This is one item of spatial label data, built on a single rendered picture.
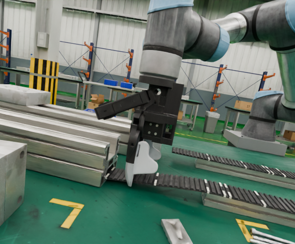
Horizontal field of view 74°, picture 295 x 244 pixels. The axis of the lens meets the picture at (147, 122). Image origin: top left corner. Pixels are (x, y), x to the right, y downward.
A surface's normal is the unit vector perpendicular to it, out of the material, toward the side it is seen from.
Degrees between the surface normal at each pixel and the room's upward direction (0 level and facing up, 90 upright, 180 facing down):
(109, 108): 91
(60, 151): 90
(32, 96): 90
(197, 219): 0
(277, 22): 117
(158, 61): 90
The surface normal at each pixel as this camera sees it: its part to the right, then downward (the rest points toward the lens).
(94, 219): 0.17, -0.97
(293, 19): -0.77, 0.37
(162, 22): -0.29, 0.13
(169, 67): 0.33, 0.23
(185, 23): 0.58, 0.25
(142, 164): -0.13, -0.03
